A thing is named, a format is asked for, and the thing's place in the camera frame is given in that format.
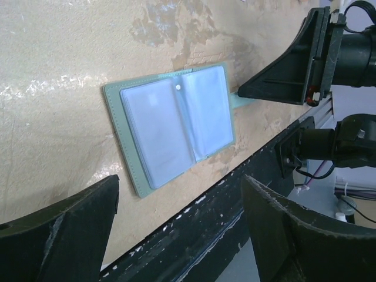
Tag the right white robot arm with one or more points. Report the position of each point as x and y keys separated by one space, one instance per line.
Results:
x=350 y=144

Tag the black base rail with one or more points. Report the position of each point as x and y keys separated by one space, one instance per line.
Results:
x=199 y=242

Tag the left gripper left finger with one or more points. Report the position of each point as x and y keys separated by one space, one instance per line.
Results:
x=65 y=241

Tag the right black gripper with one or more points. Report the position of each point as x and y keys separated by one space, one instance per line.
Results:
x=323 y=54

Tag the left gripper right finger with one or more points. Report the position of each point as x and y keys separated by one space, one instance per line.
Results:
x=294 y=243

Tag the green card holder wallet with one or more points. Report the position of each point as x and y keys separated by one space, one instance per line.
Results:
x=167 y=123

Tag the aluminium frame rail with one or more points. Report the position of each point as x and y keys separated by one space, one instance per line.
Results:
x=323 y=114

